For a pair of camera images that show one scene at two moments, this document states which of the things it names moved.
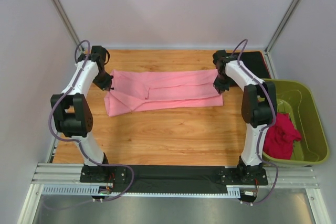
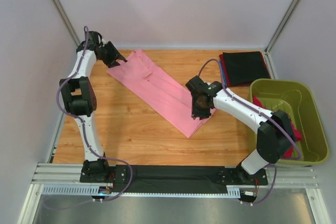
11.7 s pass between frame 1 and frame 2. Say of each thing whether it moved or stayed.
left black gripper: moved
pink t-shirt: moved
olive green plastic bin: stayed
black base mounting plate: stayed
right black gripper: moved
